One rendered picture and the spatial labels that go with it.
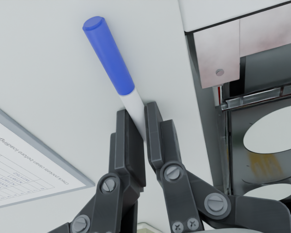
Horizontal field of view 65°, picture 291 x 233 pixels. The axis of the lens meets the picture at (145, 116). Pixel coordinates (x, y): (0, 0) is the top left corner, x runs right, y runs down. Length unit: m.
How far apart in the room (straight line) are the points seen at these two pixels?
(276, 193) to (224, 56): 0.37
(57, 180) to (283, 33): 0.24
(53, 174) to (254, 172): 0.31
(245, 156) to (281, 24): 0.19
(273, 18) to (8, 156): 0.24
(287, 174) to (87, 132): 0.37
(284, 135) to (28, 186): 0.29
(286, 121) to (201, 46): 0.17
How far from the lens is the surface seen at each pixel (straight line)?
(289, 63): 0.37
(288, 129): 0.33
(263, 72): 0.36
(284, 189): 0.52
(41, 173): 0.21
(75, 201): 0.27
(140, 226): 0.34
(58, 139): 0.17
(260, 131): 0.32
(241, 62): 0.29
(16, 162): 0.20
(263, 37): 0.24
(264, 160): 0.39
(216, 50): 0.19
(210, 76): 0.21
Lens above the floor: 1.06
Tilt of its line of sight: 41 degrees down
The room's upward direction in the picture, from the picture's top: 175 degrees clockwise
